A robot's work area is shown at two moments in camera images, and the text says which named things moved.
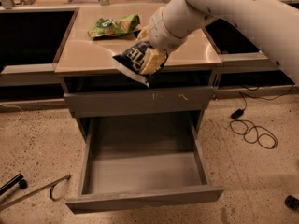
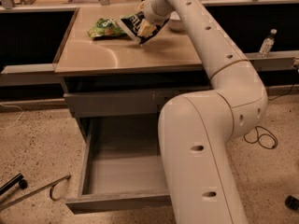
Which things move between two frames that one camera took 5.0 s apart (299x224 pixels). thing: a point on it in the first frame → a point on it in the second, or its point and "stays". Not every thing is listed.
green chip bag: [114, 26] stays
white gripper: [156, 32] → [154, 12]
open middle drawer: [142, 160] stays
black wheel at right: [291, 203] stays
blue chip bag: [131, 59] → [132, 23]
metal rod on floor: [7, 203] stays
